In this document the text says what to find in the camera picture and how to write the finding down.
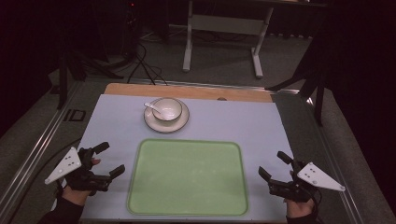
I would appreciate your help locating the white bowl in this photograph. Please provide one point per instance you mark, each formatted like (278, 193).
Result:
(169, 109)

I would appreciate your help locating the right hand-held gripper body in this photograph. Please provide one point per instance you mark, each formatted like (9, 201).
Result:
(289, 189)

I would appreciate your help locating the person's right hand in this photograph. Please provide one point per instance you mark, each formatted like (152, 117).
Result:
(299, 208)

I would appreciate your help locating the white saucer plate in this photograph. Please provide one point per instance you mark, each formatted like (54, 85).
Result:
(168, 126)

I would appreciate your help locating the white metal table frame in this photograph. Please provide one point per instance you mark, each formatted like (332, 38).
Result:
(225, 24)

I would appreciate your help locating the light blue table mat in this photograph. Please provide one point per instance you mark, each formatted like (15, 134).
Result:
(109, 124)

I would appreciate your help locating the white spoon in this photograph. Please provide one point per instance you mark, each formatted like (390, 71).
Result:
(150, 106)

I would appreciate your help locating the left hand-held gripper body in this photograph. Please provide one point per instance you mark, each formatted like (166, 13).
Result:
(84, 180)

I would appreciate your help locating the dark equipment rack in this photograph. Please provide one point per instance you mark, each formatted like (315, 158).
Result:
(131, 28)

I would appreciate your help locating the black tripod stand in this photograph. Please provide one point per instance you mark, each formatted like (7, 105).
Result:
(63, 77)
(317, 93)

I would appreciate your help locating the metal rail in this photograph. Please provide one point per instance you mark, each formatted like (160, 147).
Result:
(199, 84)
(34, 146)
(336, 161)

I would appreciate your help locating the person's left hand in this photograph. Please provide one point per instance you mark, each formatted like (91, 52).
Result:
(74, 196)

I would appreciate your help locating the green tray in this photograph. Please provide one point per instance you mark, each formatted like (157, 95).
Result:
(186, 180)

